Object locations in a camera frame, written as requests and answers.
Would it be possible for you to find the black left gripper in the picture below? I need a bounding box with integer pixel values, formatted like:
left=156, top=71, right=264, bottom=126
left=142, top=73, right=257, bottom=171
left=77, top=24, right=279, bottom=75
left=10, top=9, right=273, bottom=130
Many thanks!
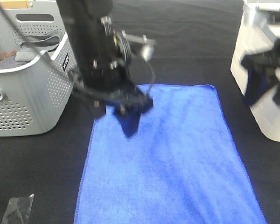
left=72, top=77, right=153, bottom=138

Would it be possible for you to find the grey perforated laundry basket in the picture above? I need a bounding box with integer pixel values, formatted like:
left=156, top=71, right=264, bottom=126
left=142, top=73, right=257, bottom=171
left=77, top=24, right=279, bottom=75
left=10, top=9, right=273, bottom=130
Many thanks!
left=0, top=0, right=77, bottom=137

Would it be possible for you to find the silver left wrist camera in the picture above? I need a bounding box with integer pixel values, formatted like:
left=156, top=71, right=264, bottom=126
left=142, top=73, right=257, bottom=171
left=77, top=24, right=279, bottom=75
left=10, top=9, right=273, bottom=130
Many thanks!
left=121, top=30, right=157, bottom=62

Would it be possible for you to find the cream plastic basket grey rim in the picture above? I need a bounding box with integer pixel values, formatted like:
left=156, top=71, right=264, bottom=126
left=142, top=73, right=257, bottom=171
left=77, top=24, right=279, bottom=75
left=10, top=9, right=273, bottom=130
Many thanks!
left=231, top=0, right=280, bottom=142

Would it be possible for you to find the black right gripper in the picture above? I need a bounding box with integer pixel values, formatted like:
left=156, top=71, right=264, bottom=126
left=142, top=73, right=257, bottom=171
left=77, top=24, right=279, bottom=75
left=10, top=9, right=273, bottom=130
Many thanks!
left=241, top=50, right=280, bottom=106

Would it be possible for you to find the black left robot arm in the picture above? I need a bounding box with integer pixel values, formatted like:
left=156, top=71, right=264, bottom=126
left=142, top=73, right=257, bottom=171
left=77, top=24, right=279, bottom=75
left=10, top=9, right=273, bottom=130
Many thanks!
left=57, top=0, right=156, bottom=137

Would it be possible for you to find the brown towel in basket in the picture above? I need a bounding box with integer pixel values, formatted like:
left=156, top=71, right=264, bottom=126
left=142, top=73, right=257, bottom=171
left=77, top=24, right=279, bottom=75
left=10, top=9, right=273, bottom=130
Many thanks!
left=0, top=50, right=17, bottom=61

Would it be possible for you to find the wooden board behind basket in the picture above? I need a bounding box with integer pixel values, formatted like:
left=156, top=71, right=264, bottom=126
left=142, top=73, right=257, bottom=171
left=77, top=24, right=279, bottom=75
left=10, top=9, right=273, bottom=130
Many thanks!
left=0, top=0, right=28, bottom=9

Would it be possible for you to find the clear tape strip left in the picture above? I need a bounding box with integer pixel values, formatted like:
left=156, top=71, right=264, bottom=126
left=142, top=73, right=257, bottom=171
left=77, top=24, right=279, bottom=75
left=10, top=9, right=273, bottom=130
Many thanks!
left=1, top=194, right=34, bottom=224

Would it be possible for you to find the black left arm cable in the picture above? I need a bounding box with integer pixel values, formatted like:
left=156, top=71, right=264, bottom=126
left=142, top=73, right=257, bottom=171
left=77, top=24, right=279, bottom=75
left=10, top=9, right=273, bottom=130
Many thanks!
left=0, top=0, right=77, bottom=77

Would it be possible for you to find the blue microfibre towel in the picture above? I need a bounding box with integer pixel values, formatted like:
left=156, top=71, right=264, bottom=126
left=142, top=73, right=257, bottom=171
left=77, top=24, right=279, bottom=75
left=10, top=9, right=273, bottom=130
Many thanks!
left=74, top=84, right=266, bottom=224

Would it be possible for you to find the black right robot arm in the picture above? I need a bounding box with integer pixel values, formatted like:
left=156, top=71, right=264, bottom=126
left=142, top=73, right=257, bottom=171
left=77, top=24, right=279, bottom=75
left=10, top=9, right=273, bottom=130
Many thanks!
left=241, top=38, right=280, bottom=107

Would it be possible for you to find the grey towel in basket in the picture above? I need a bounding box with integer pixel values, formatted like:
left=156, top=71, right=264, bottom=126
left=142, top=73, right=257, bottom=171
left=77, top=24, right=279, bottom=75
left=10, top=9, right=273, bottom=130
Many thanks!
left=0, top=29, right=61, bottom=70

